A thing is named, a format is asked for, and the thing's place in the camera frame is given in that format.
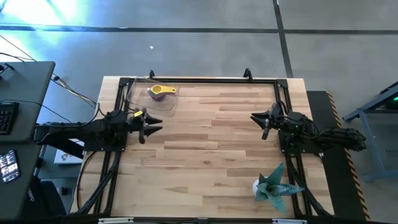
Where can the yellow measuring cup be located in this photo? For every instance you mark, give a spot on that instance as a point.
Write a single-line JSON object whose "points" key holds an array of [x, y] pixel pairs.
{"points": [[157, 89]]}

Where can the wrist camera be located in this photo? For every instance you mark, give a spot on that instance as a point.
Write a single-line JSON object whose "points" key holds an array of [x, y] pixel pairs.
{"points": [[276, 109], [115, 116]]}

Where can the small yellow tag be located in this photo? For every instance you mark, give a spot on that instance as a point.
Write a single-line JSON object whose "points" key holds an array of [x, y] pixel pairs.
{"points": [[138, 113]]}

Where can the black table clamp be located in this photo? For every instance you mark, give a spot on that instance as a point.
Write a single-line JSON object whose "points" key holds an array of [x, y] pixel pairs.
{"points": [[151, 74], [247, 73]]}

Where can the black office chair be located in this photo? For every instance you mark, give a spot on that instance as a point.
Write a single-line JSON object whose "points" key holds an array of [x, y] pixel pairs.
{"points": [[46, 199]]}

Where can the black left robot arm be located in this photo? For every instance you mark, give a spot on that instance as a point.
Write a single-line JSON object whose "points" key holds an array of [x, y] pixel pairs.
{"points": [[77, 132]]}

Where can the black keyboard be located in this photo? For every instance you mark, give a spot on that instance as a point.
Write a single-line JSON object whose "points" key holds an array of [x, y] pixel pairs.
{"points": [[7, 118]]}

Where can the white box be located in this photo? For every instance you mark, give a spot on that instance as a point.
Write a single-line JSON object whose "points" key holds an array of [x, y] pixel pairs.
{"points": [[66, 157]]}

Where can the teal artificial plant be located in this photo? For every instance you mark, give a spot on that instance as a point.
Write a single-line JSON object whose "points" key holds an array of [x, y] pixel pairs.
{"points": [[275, 189]]}

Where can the blue-grey metal stand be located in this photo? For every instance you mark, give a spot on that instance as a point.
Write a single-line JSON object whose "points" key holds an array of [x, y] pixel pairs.
{"points": [[370, 137]]}

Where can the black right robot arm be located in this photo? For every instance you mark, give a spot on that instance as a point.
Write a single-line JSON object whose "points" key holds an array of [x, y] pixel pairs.
{"points": [[342, 138]]}

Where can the black aluminium table frame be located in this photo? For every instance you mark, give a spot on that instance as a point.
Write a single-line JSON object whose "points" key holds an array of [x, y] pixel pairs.
{"points": [[202, 80]]}

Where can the purple measuring cup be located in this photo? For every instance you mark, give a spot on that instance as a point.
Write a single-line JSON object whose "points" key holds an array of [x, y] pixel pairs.
{"points": [[158, 98]]}

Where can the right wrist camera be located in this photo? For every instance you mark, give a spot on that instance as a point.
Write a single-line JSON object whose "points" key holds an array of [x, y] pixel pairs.
{"points": [[276, 109]]}

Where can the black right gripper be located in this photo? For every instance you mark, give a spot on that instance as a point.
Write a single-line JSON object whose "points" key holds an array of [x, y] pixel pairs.
{"points": [[278, 121]]}

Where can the black hazard-striped floor mat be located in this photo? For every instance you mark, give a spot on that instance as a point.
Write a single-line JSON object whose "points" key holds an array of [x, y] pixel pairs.
{"points": [[335, 174]]}

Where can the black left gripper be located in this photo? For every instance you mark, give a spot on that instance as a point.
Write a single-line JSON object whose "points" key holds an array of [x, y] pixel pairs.
{"points": [[133, 124]]}

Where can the clear plastic basket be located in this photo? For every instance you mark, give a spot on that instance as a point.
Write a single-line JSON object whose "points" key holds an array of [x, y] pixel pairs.
{"points": [[169, 105]]}

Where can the black desk support beam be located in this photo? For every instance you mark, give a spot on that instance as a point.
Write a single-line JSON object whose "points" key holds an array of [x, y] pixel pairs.
{"points": [[66, 149]]}

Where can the white bracket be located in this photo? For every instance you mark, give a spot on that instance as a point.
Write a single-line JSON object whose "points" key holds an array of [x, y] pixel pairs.
{"points": [[289, 221], [115, 220]]}

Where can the green measuring cup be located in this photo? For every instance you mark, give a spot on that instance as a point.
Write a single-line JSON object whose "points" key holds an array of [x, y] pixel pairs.
{"points": [[149, 92]]}

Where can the dark grey side desk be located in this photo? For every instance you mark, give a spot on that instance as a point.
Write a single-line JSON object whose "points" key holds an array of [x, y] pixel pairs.
{"points": [[21, 193]]}

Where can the white plant pot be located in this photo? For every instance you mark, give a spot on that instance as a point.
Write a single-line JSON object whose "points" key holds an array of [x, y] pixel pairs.
{"points": [[255, 186]]}

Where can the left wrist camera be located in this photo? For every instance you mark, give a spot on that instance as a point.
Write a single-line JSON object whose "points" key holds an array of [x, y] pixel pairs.
{"points": [[115, 116]]}

